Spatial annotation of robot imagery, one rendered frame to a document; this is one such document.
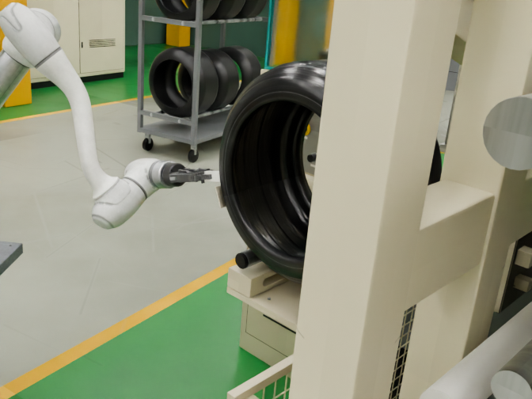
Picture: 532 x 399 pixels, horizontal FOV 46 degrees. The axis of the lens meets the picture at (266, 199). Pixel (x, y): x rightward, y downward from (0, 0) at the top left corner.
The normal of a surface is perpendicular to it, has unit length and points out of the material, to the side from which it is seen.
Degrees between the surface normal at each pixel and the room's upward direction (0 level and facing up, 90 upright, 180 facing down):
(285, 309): 0
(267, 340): 90
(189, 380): 0
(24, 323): 0
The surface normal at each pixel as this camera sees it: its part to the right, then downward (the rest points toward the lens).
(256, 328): -0.68, 0.20
